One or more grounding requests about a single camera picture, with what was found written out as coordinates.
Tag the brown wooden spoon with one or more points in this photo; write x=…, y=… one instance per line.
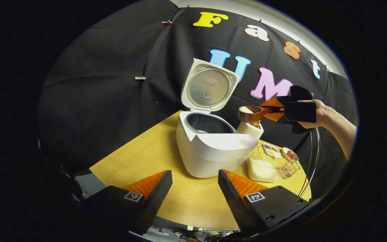
x=252, y=116

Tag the pink cloth clip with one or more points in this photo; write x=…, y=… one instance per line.
x=167, y=22

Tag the clear glass dish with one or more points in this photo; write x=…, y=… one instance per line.
x=270, y=153

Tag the red meat slice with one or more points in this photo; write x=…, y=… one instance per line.
x=291, y=155

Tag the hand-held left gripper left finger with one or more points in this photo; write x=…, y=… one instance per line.
x=153, y=201

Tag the round white plate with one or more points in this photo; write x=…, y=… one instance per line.
x=289, y=158

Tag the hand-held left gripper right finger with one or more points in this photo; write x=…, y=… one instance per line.
x=233, y=205

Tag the white divided bean dish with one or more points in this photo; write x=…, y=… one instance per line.
x=271, y=150

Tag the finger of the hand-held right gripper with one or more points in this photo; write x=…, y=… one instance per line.
x=299, y=93
x=274, y=116

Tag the black backdrop cloth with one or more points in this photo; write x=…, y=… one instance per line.
x=113, y=84

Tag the white toaster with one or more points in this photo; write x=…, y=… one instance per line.
x=252, y=129

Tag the white rice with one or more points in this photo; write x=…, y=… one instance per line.
x=260, y=170

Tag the white rice cooker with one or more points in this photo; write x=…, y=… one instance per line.
x=213, y=158

